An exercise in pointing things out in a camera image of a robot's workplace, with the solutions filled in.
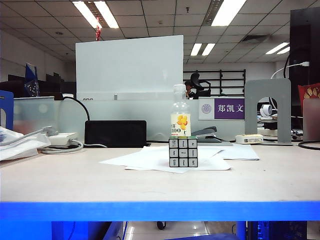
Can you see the black caster wheel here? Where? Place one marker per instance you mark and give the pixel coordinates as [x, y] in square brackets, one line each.
[161, 225]

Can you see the clear plastic bottle yellow label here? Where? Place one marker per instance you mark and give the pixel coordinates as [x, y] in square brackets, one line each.
[180, 125]

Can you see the red hanging ornament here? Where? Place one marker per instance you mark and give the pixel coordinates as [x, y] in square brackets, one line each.
[98, 32]

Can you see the Rubik's cube with black frame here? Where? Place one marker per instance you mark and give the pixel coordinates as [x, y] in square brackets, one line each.
[183, 152]

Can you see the black shelf rack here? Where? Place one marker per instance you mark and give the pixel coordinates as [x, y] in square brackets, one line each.
[225, 80]

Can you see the frosted glass desk partition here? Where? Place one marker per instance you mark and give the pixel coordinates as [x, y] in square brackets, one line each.
[155, 117]

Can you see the red cushion with gold print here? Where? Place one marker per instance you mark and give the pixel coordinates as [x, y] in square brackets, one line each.
[310, 92]

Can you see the grey metal bookend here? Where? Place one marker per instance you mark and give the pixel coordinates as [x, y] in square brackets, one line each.
[251, 110]

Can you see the white power adapter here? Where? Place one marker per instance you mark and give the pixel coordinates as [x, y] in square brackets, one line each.
[62, 138]

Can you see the purple white name sign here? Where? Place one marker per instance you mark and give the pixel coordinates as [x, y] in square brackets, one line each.
[228, 108]

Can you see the blue metal bookend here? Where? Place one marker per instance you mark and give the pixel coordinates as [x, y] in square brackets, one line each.
[7, 100]

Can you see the large white paper sheet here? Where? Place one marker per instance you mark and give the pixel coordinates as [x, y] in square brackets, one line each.
[140, 160]

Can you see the fluorescent ceiling light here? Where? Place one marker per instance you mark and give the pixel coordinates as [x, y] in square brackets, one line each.
[228, 12]
[86, 13]
[106, 13]

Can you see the small white desk fan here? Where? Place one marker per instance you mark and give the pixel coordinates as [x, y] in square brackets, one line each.
[265, 110]

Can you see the black rectangular box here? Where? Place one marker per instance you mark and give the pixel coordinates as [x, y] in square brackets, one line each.
[115, 133]

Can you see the small white paper sheet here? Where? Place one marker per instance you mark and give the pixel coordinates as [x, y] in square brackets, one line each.
[242, 152]

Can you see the seated person in background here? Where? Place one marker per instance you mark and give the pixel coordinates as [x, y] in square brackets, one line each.
[188, 86]

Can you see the black office chair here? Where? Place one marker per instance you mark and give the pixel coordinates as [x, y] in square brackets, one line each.
[197, 83]

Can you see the pink frosted panel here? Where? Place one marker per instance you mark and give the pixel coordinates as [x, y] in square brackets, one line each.
[312, 120]

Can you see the white frosted board panel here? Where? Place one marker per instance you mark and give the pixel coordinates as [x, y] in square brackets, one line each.
[130, 67]

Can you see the small white box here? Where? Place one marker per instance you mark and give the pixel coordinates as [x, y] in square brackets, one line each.
[250, 138]

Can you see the blue glass trophy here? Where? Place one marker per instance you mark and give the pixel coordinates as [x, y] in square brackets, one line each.
[31, 80]

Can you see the tall black cabinet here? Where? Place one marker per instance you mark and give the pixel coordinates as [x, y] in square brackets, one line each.
[300, 37]

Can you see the white plastic bag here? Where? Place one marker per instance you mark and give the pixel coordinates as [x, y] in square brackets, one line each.
[15, 147]

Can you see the grey black stapler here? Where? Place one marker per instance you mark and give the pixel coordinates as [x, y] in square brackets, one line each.
[206, 132]

